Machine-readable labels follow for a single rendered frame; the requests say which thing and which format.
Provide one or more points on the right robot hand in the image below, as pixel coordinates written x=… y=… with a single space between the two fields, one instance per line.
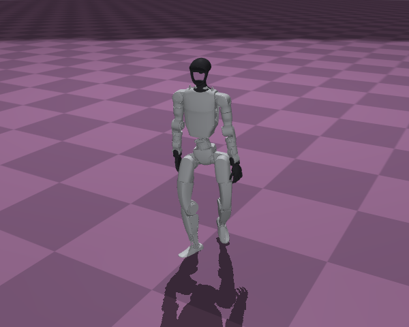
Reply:
x=177 y=159

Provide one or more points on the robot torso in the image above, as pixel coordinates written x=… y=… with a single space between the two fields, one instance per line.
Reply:
x=201 y=118

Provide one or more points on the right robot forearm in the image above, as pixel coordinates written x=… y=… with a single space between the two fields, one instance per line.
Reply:
x=176 y=140

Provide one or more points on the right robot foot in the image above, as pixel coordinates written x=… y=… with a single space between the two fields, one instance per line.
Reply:
x=190 y=251

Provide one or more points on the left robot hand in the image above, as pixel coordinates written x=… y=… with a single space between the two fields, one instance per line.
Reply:
x=236 y=170

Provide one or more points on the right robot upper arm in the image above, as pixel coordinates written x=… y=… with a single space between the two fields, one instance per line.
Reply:
x=178 y=123

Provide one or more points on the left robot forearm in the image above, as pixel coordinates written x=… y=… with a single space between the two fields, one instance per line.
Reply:
x=232 y=146

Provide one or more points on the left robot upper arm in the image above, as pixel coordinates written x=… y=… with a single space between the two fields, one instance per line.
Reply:
x=224 y=102

